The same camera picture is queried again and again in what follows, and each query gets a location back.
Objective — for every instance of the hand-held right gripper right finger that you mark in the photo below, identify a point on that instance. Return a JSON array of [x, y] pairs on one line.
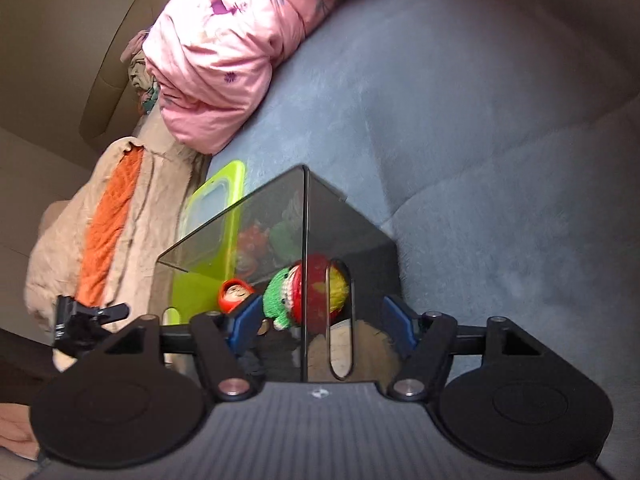
[[400, 321]]

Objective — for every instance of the smoky transparent storage box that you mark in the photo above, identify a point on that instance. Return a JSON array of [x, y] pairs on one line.
[[350, 260]]

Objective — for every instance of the printed patterned cloth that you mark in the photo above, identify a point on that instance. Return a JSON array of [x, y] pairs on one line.
[[142, 77]]

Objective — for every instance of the beige and orange blanket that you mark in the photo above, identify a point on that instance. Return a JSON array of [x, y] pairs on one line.
[[110, 220]]

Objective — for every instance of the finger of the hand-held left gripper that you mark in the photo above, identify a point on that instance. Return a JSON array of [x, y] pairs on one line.
[[111, 313]]

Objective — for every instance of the round cream tin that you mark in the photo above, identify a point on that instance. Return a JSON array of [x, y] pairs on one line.
[[370, 350]]

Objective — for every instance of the grey-blue bed sheet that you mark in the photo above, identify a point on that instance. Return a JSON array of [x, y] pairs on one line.
[[475, 135]]

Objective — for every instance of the black plush toy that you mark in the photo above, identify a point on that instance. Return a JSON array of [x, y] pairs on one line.
[[270, 357]]

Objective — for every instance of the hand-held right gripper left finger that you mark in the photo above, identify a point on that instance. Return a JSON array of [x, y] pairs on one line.
[[245, 324]]

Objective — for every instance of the crochet doll with red hat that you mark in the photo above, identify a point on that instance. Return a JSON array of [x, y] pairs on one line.
[[300, 290]]

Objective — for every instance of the pink floral quilt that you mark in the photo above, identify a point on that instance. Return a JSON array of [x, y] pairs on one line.
[[225, 60]]

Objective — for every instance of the beige padded headboard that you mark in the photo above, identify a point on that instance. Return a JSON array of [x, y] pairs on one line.
[[120, 60]]

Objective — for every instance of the red hooded figurine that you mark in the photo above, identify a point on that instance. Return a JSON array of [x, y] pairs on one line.
[[235, 296]]

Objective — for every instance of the green plastic lid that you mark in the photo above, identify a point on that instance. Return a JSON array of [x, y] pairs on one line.
[[210, 225]]

